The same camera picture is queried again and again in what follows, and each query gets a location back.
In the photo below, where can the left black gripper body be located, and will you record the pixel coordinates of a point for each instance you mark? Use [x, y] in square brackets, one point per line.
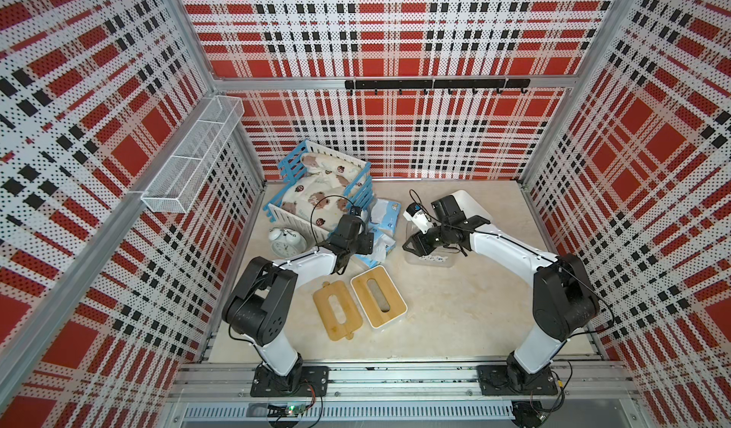
[361, 244]

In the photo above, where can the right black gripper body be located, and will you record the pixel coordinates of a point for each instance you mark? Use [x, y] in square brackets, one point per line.
[431, 239]

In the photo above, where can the clear plastic tissue box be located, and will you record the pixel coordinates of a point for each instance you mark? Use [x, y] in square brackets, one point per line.
[440, 257]

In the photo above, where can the blue tissue pack front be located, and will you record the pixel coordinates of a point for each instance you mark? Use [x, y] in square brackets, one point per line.
[382, 246]

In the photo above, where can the blue tissue pack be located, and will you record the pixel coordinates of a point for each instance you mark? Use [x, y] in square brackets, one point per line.
[382, 246]
[384, 215]

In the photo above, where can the bamboo lid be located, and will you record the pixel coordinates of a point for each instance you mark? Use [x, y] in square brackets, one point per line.
[338, 311]

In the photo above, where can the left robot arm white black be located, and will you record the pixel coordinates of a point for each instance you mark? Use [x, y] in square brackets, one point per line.
[256, 310]

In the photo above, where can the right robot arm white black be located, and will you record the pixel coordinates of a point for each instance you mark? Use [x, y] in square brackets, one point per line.
[563, 299]

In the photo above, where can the white plastic box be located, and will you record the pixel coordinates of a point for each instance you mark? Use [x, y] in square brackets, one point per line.
[470, 206]

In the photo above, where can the blue tissue pack rear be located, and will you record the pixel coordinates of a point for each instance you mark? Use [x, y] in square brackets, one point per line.
[384, 215]

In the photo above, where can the white bamboo-lid tissue box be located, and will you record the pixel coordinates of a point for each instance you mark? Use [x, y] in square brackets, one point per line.
[379, 297]

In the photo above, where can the bear print cloth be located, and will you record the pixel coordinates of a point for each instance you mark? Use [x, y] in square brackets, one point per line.
[318, 196]

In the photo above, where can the blue white slatted crate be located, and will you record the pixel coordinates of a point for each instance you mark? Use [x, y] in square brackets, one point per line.
[358, 193]

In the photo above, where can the white alarm clock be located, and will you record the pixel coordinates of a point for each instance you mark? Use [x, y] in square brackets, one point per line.
[286, 243]

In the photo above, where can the green circuit board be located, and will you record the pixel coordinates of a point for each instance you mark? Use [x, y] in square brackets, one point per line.
[289, 411]

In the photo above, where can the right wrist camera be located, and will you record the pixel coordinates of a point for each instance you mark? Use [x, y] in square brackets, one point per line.
[415, 215]

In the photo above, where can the black hook rail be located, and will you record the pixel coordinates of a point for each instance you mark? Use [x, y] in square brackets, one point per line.
[499, 84]

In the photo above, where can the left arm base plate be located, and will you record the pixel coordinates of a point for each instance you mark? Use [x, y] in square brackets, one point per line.
[303, 381]

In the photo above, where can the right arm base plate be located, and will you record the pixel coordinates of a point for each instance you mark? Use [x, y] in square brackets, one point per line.
[511, 380]

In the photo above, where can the white wire mesh shelf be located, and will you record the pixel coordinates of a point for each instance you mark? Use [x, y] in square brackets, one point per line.
[205, 134]

